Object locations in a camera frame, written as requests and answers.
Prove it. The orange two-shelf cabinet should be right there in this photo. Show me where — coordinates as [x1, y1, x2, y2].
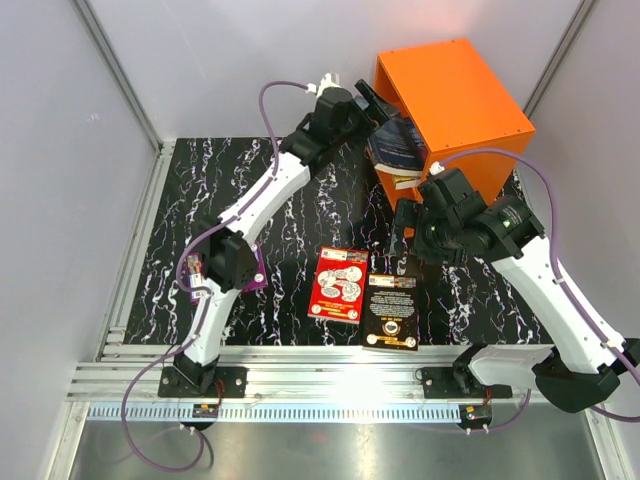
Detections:
[372, 38, 535, 239]

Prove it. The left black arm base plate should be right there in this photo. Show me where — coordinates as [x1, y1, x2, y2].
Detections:
[157, 366, 248, 399]

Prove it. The black book gold text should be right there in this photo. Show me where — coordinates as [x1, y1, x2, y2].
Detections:
[360, 274, 419, 352]

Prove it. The dark blue book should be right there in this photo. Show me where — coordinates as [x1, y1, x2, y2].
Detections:
[367, 117, 427, 177]

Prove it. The white slotted cable duct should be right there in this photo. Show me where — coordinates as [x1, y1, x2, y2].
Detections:
[87, 402, 461, 424]

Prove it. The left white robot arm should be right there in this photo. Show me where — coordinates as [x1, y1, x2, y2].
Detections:
[161, 75, 399, 397]

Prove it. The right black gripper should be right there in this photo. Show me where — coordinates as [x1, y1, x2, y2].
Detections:
[384, 197, 464, 267]

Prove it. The blue sunset Jane Eyre book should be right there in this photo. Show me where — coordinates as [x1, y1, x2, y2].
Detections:
[389, 117, 428, 189]

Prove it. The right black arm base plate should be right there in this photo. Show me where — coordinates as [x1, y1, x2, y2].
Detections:
[414, 366, 513, 400]

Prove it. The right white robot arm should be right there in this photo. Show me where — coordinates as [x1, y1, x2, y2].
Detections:
[388, 168, 639, 413]

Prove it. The red comic book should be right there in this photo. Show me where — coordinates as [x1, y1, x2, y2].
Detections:
[308, 246, 369, 325]

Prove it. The purple treehouse book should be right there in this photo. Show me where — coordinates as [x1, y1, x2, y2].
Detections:
[186, 243, 268, 293]

